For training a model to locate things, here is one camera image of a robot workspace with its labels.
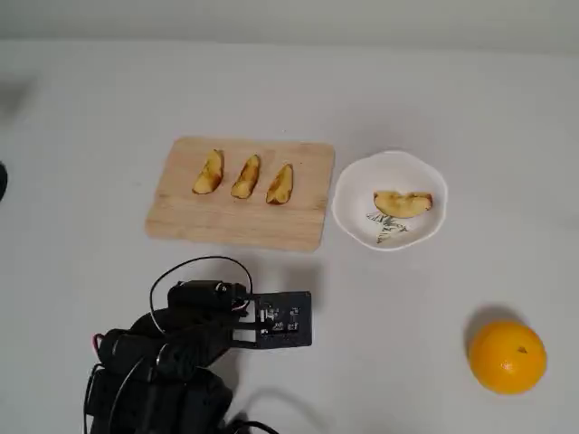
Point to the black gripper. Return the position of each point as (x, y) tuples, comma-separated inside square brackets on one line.
[(195, 294)]

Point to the wooden cutting board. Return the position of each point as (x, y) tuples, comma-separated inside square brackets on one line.
[(235, 226)]

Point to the apple slice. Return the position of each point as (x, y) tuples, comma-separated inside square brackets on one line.
[(279, 186), (245, 178), (400, 204), (209, 176)]

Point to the black round object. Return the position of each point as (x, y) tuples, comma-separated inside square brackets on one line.
[(2, 181)]

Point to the white ceramic bowl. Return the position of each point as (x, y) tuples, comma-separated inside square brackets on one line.
[(362, 203)]

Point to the orange fruit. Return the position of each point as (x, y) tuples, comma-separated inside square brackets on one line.
[(506, 357)]

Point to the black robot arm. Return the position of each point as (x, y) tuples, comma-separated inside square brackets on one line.
[(135, 357)]

